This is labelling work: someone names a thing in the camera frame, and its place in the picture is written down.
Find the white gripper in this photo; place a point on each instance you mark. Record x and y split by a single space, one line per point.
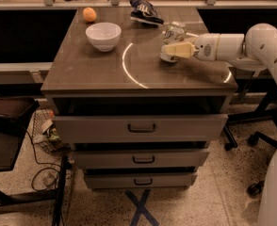
205 46

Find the silver 7up soda can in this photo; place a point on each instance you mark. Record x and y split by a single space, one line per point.
175 32

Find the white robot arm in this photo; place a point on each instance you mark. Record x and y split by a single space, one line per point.
255 50

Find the blue chip bag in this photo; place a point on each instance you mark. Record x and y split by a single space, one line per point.
144 12

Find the top grey drawer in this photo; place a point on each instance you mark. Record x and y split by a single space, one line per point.
114 129

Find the grey drawer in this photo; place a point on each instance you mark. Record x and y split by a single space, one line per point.
114 129
109 181
100 160

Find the white ceramic bowl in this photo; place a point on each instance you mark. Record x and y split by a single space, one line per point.
104 36

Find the grey drawer cabinet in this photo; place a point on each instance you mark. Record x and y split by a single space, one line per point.
132 80

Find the orange fruit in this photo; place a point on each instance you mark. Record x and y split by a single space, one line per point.
89 15

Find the middle grey drawer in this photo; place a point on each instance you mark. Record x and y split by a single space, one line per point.
100 160

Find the bottom grey drawer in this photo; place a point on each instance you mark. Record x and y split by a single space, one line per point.
109 181

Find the blue tape cross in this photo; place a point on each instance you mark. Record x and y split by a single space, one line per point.
141 209

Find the black chair on left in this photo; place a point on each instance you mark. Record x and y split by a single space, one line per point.
15 116

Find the wire waste basket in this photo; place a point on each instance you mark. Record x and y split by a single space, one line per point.
44 132

